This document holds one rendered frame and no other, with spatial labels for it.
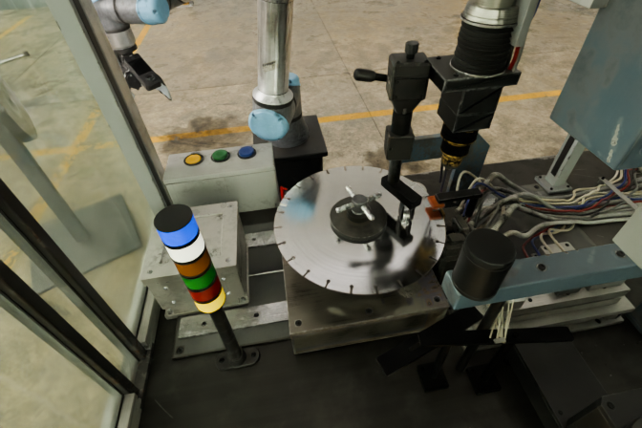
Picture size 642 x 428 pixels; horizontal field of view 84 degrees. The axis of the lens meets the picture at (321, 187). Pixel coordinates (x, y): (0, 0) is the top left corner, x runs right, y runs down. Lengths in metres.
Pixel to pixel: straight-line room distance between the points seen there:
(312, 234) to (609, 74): 0.48
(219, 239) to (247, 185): 0.23
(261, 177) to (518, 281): 0.64
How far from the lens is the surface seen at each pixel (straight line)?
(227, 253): 0.74
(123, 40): 1.16
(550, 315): 0.85
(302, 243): 0.66
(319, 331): 0.70
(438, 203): 0.73
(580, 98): 0.50
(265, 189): 0.97
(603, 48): 0.49
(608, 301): 0.91
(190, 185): 0.97
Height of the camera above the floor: 1.47
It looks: 42 degrees down
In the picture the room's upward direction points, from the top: 3 degrees counter-clockwise
